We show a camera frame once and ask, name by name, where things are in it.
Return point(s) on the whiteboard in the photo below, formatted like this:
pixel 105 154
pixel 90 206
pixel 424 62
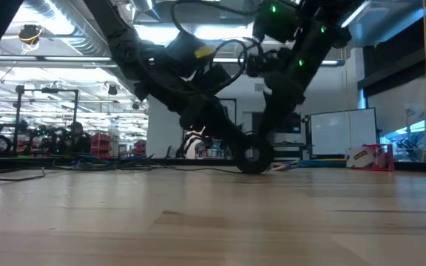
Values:
pixel 342 131

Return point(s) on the red tape dispenser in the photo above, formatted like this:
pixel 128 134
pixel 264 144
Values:
pixel 385 159

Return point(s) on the long ceiling light bar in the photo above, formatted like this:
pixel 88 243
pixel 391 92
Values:
pixel 69 58

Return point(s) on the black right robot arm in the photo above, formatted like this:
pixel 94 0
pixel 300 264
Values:
pixel 350 11

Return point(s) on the bundle of coloured tubes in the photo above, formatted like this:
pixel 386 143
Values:
pixel 331 160

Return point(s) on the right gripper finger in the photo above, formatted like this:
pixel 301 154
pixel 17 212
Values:
pixel 290 92
pixel 272 114

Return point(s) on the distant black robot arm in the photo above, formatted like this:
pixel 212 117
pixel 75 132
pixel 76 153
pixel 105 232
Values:
pixel 189 142

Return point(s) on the person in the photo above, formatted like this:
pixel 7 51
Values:
pixel 76 134

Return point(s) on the black robot station frame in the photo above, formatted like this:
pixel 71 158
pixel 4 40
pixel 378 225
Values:
pixel 46 90
pixel 233 107

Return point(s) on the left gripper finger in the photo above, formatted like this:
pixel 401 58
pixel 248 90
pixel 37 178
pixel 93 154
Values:
pixel 228 129

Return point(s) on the black monitor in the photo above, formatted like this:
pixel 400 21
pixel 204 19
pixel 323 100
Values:
pixel 294 123

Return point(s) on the red tool cabinet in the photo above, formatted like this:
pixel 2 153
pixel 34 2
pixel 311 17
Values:
pixel 100 146
pixel 140 147

